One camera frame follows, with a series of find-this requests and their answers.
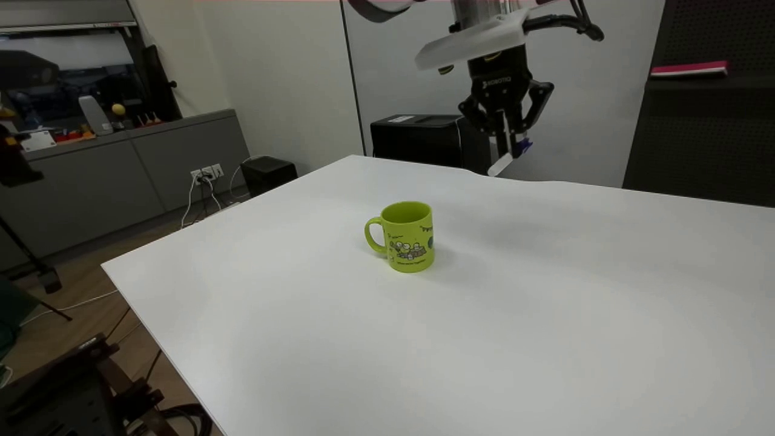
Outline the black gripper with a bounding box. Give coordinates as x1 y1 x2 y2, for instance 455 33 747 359
457 45 554 160

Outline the blue capped white marker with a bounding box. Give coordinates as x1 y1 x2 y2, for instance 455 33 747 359
488 135 532 176

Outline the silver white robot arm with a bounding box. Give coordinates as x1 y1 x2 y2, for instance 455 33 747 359
414 0 553 160

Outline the black box case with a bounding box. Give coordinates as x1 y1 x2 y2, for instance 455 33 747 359
371 113 489 174

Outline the green mug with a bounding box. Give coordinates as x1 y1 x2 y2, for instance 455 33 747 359
364 202 436 274

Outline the pink book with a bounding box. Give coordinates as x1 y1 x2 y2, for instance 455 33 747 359
649 60 729 77

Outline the tall black shelf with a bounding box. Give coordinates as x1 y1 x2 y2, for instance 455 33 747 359
622 0 775 206

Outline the small black speaker box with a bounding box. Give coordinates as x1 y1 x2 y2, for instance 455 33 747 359
239 157 298 196

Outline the white power strip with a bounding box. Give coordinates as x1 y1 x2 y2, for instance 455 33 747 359
190 163 225 182

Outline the grey cabinet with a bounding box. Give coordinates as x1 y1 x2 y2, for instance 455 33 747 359
0 111 248 256

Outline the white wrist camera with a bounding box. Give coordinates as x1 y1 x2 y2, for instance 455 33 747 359
414 5 606 77

